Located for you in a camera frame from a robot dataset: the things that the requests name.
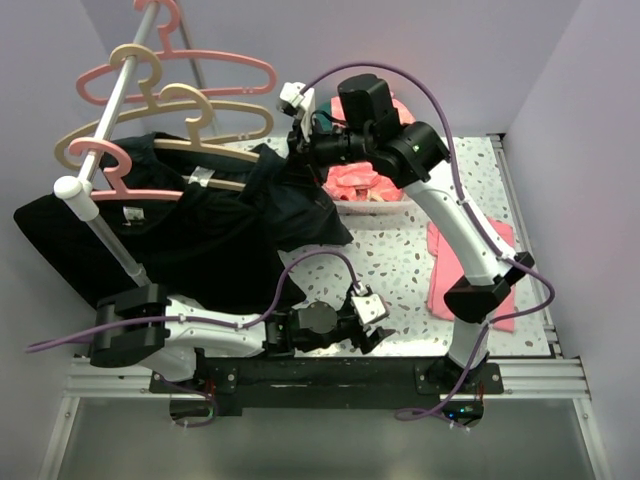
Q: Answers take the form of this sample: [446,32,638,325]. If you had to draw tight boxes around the front pink hanger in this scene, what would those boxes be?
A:
[68,137,182,201]

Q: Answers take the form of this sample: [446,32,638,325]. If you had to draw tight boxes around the white clothes rack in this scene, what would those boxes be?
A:
[54,1,181,286]

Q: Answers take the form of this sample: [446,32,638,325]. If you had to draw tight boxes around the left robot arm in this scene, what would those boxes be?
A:
[89,284,393,392]

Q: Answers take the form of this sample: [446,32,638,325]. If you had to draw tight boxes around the black t-shirt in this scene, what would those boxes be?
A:
[13,188,306,313]

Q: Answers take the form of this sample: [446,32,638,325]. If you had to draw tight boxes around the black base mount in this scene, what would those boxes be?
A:
[148,355,501,421]

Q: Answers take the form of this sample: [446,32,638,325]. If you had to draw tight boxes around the coral patterned garment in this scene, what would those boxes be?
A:
[324,93,415,203]

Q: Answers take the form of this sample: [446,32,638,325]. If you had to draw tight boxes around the beige hanger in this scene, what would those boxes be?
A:
[109,43,163,98]
[54,83,273,171]

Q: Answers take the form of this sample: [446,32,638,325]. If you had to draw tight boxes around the white plastic bin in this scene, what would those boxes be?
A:
[334,198,414,215]

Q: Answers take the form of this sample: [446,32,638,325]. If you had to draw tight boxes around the pink hanger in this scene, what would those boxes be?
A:
[76,0,277,105]
[68,137,182,201]

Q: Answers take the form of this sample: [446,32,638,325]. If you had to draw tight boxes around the rear pink hanger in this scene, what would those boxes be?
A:
[76,0,277,105]

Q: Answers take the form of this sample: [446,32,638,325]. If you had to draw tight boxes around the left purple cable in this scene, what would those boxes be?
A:
[25,250,364,429]

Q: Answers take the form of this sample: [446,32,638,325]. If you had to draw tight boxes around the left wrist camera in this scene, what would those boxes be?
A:
[350,283,390,326]

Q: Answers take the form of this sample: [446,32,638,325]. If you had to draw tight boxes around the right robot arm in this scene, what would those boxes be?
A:
[277,73,535,393]

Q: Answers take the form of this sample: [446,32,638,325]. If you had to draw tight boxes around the dark navy shorts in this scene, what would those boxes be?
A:
[114,132,353,252]

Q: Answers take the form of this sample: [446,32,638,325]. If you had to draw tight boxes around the folded pink cloth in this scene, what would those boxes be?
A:
[426,215,517,335]

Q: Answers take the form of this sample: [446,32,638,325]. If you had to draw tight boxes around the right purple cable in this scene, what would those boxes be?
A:
[294,62,556,425]

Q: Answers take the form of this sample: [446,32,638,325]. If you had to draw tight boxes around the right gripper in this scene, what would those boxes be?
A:
[275,112,374,187]

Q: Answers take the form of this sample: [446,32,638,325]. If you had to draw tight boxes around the purple cable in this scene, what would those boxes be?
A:
[25,250,364,429]
[294,62,556,425]

